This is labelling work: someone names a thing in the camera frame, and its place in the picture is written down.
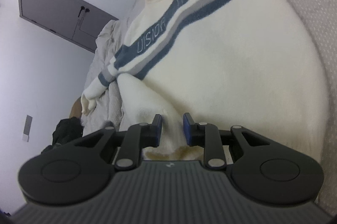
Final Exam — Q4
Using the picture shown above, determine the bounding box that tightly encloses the black clothing pile left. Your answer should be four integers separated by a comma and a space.
41, 117, 83, 153

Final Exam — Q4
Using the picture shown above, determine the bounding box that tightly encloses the grey door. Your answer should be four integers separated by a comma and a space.
18, 0, 117, 52

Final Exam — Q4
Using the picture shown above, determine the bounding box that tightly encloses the black door handle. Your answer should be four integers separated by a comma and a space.
78, 6, 90, 17

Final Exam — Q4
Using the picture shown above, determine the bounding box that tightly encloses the cream blue striped sweater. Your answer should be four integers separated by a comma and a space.
79, 0, 330, 163

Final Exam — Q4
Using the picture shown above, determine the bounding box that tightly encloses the grey bed sheet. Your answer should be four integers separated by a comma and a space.
79, 0, 337, 217

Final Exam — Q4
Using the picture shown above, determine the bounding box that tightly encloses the brown pillow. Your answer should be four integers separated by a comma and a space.
69, 97, 82, 119

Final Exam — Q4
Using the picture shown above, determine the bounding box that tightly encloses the grey wall panel left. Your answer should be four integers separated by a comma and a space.
22, 115, 33, 142

